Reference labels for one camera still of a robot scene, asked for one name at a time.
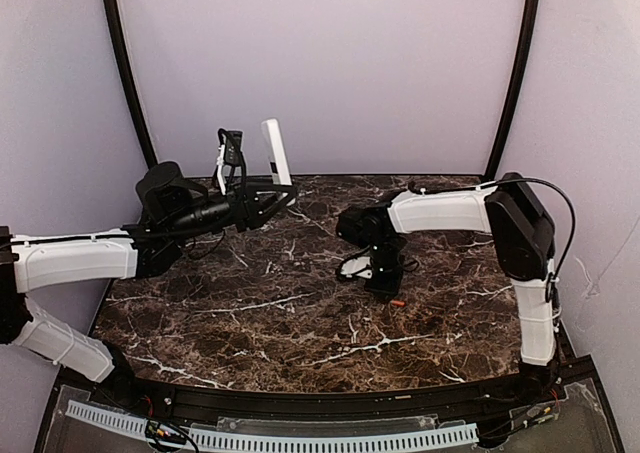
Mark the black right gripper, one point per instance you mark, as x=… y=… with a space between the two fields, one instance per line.
x=382 y=283

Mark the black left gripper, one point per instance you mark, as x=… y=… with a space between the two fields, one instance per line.
x=242 y=205

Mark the white red remote control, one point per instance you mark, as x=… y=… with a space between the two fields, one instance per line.
x=277 y=153

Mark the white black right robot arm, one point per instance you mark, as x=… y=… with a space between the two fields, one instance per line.
x=508 y=210

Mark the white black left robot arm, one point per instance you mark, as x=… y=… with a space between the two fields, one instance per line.
x=175 y=210

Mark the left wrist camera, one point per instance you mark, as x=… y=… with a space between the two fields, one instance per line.
x=230 y=152

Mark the white slotted cable duct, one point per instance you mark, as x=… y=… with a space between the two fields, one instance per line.
x=409 y=434

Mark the black right frame post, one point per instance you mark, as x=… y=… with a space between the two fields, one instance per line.
x=516 y=79

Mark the black frame post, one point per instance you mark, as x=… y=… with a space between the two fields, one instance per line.
x=120 y=51
x=516 y=79

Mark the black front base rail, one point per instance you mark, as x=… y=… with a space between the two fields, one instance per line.
x=479 y=400

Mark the black left frame post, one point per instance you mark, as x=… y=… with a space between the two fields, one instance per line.
x=120 y=51

